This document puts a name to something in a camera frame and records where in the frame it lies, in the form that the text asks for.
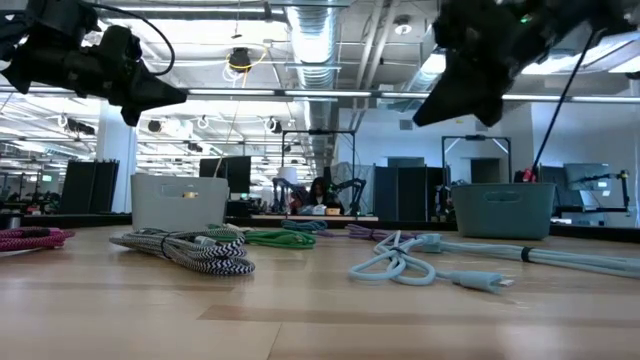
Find teal plastic bin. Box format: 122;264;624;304
451;182;557;241

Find maroon braided USB cable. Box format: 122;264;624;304
0;226;76;253

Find silver ventilation duct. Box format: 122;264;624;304
284;0;351;166

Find person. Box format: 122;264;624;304
305;176;346;216

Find teal USB cable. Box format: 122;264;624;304
280;218;329;234

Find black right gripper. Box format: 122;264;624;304
412;0;586;128

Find black partition panel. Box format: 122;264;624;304
60;159;120;215

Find grey monitor on arm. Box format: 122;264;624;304
563;162;612;192

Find black background rig frame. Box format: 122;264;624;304
281;128;357;216
441;134;513;186

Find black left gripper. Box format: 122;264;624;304
29;24;189;127

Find dark cabinets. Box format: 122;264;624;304
373;165;451;222

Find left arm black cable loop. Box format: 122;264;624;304
92;2;176;77

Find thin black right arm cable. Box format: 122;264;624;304
530;27;599;174

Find green USB cable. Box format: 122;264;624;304
207;227;318;251

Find black monitor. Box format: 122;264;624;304
198;155;252;195

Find light grey plastic bin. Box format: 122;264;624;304
130;173;230;232

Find black-white zigzag USB cable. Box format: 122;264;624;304
108;227;256;277

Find light blue USB cable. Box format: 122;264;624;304
348;230;516;295
417;232;640;280

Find light purple USB cable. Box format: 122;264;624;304
317;223;419;243

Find black overhead camera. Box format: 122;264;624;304
227;46;254;74

